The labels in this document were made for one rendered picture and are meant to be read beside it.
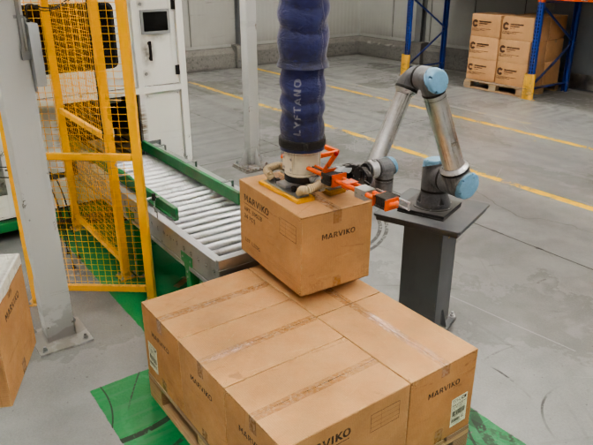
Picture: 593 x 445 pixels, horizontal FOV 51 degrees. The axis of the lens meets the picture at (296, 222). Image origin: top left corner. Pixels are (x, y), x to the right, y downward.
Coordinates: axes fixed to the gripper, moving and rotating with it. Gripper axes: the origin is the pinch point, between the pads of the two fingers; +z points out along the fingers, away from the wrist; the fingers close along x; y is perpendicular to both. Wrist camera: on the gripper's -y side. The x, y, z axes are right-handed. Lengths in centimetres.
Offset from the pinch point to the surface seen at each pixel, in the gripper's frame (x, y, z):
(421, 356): -59, -62, 4
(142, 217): -52, 128, 43
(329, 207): -13.0, -0.6, 4.3
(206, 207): -58, 137, -4
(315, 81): 41.2, 16.9, 0.8
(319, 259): -35.8, -3.3, 11.7
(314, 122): 22.6, 17.4, 0.4
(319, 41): 59, 15, 0
